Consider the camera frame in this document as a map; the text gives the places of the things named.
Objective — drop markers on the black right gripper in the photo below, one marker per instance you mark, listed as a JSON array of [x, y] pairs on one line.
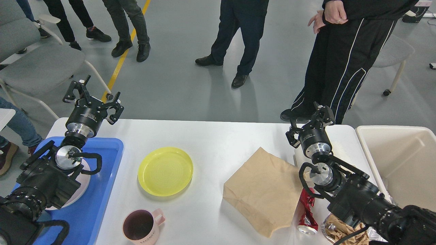
[[312, 135]]

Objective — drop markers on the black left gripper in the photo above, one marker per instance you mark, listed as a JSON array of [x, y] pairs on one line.
[[89, 113]]

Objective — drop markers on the yellow plastic plate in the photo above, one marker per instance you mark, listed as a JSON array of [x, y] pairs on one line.
[[165, 171]]

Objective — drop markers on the pink mug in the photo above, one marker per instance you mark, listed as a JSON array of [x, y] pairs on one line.
[[141, 226]]

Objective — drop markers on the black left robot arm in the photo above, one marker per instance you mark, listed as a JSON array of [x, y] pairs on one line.
[[49, 177]]

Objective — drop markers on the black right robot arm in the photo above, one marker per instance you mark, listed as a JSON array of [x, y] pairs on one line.
[[352, 198]]

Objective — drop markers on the white paper cup left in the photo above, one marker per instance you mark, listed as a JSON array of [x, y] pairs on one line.
[[300, 158]]

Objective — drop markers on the grey chair left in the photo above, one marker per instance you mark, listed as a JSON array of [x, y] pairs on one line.
[[40, 70]]

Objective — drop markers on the grey chair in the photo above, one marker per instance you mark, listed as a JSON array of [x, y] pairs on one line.
[[395, 51], [40, 70]]

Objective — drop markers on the brown paper bag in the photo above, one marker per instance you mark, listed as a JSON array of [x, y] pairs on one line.
[[266, 191]]

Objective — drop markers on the person in blue jeans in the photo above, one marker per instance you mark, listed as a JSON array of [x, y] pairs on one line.
[[21, 125]]

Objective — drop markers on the crushed red can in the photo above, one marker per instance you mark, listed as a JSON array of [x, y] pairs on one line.
[[307, 224]]

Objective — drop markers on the beige plastic bin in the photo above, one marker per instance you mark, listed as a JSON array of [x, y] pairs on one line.
[[403, 163]]

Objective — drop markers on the person in grey trousers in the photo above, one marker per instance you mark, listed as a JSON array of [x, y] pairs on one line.
[[118, 9]]

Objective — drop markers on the foil tray with paper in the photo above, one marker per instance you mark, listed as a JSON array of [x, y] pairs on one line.
[[335, 229]]

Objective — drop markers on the person in striped black pants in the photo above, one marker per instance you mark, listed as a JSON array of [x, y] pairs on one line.
[[349, 37]]

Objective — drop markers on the blue plastic tray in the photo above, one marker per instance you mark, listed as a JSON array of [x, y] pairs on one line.
[[85, 215]]

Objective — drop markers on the grey chair right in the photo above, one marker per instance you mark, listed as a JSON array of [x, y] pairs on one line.
[[395, 51]]

